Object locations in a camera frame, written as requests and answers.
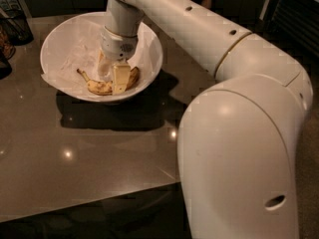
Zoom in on black appliance with vents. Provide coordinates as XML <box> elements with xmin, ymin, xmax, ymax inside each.
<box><xmin>259</xmin><ymin>0</ymin><xmax>319</xmax><ymax>57</ymax></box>

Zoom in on dark object at left edge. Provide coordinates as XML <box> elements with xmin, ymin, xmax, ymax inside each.
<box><xmin>0</xmin><ymin>25</ymin><xmax>16</xmax><ymax>80</ymax></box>

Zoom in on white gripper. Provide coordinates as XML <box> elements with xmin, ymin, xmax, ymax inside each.
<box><xmin>98</xmin><ymin>26</ymin><xmax>139</xmax><ymax>95</ymax></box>

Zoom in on white bowl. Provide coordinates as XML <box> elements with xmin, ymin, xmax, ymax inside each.
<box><xmin>39</xmin><ymin>11</ymin><xmax>164</xmax><ymax>104</ymax></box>

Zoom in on spotted yellow banana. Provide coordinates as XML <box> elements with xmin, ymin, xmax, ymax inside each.
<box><xmin>77</xmin><ymin>67</ymin><xmax>140</xmax><ymax>96</ymax></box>

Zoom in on white paper liner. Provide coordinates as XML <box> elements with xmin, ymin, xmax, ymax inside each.
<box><xmin>41</xmin><ymin>15</ymin><xmax>156</xmax><ymax>97</ymax></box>

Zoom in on black wire mesh basket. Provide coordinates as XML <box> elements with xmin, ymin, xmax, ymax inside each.
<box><xmin>0</xmin><ymin>10</ymin><xmax>34</xmax><ymax>46</ymax></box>

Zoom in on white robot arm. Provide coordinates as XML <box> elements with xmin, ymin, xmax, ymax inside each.
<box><xmin>108</xmin><ymin>0</ymin><xmax>313</xmax><ymax>239</ymax></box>

